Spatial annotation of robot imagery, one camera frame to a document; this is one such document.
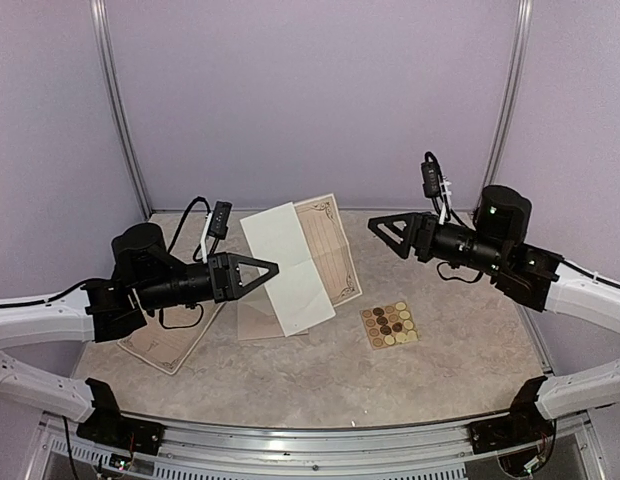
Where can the translucent pink envelope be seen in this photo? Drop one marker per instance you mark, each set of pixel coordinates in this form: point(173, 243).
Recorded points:
point(256, 319)

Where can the round sticker seal sheet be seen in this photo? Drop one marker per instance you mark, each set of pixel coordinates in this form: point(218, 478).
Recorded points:
point(389, 325)

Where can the right aluminium corner post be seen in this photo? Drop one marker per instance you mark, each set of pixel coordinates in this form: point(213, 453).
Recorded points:
point(514, 75)

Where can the left aluminium corner post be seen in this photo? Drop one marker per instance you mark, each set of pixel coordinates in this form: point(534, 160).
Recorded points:
point(100, 21)

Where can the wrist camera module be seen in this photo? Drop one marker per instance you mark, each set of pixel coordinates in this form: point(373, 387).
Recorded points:
point(431, 176)
point(218, 224)

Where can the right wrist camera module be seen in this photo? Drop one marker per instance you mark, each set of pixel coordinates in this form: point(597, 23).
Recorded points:
point(431, 176)

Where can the aluminium corner post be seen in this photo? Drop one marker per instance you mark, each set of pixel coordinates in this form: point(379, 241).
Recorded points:
point(514, 75)
point(100, 21)

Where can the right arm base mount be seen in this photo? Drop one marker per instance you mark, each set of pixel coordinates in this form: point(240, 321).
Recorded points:
point(521, 425)

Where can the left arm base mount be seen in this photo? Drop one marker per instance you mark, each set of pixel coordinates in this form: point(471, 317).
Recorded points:
point(106, 424)

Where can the front aluminium frame rail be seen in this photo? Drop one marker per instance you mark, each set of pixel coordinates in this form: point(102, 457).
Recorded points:
point(190, 450)

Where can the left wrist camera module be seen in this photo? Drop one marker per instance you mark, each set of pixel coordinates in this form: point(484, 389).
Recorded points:
point(218, 224)

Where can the beige lined letter paper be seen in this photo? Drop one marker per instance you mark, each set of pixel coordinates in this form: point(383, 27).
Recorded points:
point(307, 240)

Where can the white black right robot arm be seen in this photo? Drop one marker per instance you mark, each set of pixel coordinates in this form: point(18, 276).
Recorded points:
point(532, 277)

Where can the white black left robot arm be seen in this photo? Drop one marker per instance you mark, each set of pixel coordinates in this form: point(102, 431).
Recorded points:
point(146, 279)

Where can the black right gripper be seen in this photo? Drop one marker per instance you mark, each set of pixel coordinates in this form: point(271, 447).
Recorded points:
point(422, 228)

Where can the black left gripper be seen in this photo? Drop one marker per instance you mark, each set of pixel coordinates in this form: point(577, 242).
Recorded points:
point(229, 261)

